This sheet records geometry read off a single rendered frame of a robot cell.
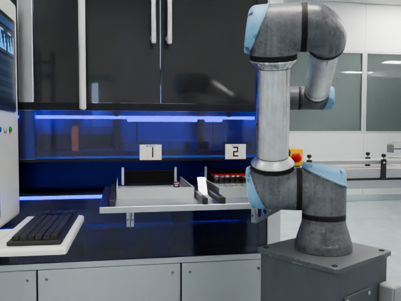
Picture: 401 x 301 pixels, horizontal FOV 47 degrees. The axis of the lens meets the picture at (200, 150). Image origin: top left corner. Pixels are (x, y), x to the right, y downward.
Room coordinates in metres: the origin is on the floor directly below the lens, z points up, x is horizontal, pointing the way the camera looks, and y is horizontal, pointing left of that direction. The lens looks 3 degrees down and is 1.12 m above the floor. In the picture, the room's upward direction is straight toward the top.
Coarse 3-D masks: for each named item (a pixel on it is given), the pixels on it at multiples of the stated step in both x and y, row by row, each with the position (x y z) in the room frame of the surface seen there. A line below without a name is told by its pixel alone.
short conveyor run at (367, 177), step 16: (304, 160) 2.10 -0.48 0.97; (320, 160) 2.11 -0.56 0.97; (336, 160) 2.06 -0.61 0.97; (352, 160) 2.07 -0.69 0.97; (368, 160) 2.09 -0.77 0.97; (384, 160) 2.06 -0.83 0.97; (400, 160) 2.11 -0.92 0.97; (352, 176) 2.04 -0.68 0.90; (368, 176) 2.06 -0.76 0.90; (384, 176) 2.06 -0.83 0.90; (400, 176) 2.09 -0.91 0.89
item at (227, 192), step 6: (210, 186) 1.68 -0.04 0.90; (216, 186) 1.58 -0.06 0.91; (222, 186) 1.81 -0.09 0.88; (228, 186) 1.82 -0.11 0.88; (234, 186) 1.82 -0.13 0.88; (240, 186) 1.82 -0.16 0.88; (222, 192) 1.54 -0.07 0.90; (228, 192) 1.54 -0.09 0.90; (234, 192) 1.55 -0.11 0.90; (240, 192) 1.55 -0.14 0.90; (246, 192) 1.55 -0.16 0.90
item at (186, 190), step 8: (184, 184) 1.75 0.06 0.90; (120, 192) 1.50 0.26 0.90; (128, 192) 1.51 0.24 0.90; (136, 192) 1.51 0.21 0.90; (144, 192) 1.52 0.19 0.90; (152, 192) 1.52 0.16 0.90; (160, 192) 1.53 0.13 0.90; (168, 192) 1.53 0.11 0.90; (176, 192) 1.54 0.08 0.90; (184, 192) 1.54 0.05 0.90; (192, 192) 1.55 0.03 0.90
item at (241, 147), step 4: (228, 144) 1.83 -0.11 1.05; (232, 144) 1.84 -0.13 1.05; (236, 144) 1.84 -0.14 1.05; (240, 144) 1.84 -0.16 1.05; (244, 144) 1.85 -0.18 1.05; (228, 148) 1.83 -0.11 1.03; (232, 148) 1.84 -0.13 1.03; (236, 148) 1.84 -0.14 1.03; (240, 148) 1.84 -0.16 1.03; (244, 148) 1.84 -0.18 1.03; (228, 152) 1.83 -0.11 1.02; (232, 152) 1.84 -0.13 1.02; (236, 152) 1.84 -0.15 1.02; (240, 152) 1.84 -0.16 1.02; (244, 152) 1.84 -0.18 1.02; (228, 156) 1.83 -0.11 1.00; (232, 156) 1.84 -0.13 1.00; (236, 156) 1.84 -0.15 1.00; (240, 156) 1.84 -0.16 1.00; (244, 156) 1.84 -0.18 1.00
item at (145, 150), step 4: (140, 148) 1.77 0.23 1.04; (144, 148) 1.78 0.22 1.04; (148, 148) 1.78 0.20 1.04; (156, 148) 1.78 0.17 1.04; (160, 148) 1.79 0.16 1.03; (140, 152) 1.77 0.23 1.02; (144, 152) 1.78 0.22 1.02; (148, 152) 1.78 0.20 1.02; (156, 152) 1.78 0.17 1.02; (160, 152) 1.79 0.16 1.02; (140, 156) 1.77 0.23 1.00; (144, 156) 1.78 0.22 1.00; (148, 156) 1.78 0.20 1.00; (156, 156) 1.78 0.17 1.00; (160, 156) 1.79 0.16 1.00
